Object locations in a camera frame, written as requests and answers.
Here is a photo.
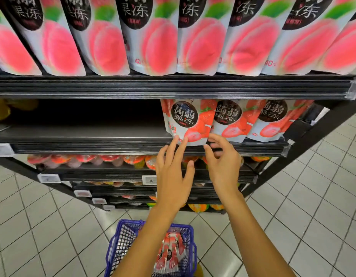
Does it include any person's left forearm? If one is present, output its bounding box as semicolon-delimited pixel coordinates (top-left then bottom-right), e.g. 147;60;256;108
113;209;178;277

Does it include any person's right forearm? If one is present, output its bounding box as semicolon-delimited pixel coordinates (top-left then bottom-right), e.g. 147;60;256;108
224;196;297;277

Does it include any row of pink jelly packs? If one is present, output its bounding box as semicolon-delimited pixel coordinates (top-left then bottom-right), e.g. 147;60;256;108
0;0;356;77

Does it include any blue plastic shopping basket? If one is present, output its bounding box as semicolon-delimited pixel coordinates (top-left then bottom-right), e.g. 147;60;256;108
104;219;198;277

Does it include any black low shelf rack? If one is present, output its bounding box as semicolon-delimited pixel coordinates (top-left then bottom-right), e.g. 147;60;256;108
0;70;356;214

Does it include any pink peach jelly bag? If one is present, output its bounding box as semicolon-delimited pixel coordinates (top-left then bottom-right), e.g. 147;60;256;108
246;99;315;142

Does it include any person's right hand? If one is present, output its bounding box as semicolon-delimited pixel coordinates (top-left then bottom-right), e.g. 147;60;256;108
203;133;244;212

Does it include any person's left hand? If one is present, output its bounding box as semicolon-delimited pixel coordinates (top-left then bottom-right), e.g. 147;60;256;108
150;135;195;220

